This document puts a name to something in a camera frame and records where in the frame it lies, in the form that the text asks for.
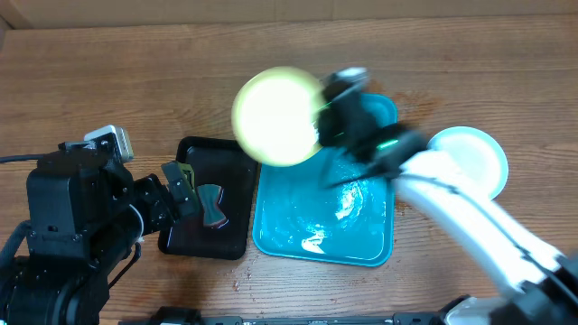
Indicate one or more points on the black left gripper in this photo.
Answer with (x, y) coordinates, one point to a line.
(149, 190)

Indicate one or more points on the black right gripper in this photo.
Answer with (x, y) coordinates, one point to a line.
(325, 128)

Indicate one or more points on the green scrubbing sponge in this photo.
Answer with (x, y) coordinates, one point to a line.
(210, 196)

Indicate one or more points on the yellow plate with stain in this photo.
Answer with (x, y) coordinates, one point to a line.
(274, 116)

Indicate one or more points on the light blue plate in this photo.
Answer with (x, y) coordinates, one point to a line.
(478, 154)

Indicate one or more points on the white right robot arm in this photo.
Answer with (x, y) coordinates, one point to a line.
(537, 284)

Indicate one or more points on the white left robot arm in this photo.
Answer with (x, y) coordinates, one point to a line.
(87, 214)

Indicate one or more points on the black water tray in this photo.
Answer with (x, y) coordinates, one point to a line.
(224, 163)

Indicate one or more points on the teal plastic tray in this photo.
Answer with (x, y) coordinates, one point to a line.
(322, 210)

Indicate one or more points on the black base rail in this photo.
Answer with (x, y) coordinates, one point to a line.
(181, 316)

